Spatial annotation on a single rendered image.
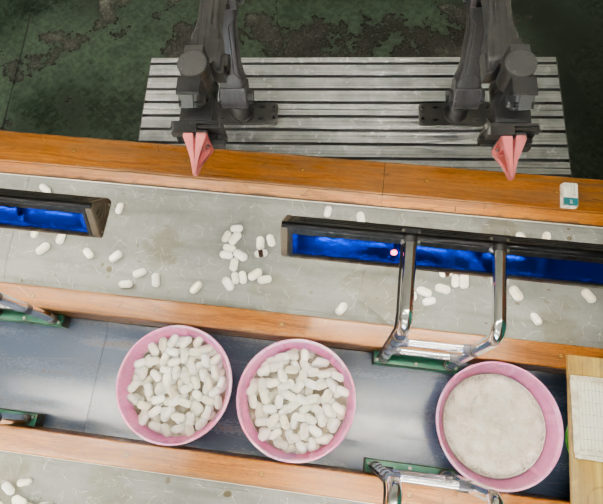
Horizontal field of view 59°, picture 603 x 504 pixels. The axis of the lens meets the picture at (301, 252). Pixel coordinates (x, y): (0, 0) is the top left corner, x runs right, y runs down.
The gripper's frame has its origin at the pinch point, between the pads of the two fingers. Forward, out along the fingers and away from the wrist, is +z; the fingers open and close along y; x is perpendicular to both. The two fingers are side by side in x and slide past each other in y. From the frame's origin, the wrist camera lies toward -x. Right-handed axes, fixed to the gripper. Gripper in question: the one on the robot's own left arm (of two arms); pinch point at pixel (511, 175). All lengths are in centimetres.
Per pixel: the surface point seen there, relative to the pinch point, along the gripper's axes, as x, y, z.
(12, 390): 38, -112, 42
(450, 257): -2.0, -12.2, 16.9
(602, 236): 32.7, 31.7, 0.5
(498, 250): -5.8, -5.1, 16.6
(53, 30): 110, -169, -124
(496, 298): -5.9, -5.9, 24.9
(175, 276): 32, -72, 13
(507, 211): 31.5, 9.3, -5.1
